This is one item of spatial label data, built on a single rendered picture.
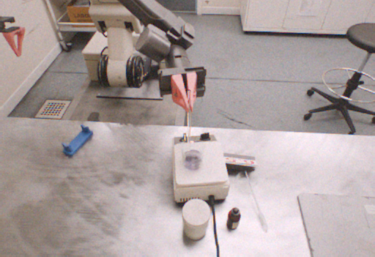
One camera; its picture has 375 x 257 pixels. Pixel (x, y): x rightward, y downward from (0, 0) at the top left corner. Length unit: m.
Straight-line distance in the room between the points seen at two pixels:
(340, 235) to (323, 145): 0.28
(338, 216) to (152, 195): 0.45
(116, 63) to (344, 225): 1.12
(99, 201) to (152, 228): 0.15
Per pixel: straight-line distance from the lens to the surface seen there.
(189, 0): 3.50
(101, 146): 0.81
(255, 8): 2.96
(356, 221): 0.75
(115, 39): 1.35
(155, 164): 0.74
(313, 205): 0.72
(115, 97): 1.58
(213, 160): 0.63
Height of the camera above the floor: 1.35
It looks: 44 degrees down
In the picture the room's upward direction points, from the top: straight up
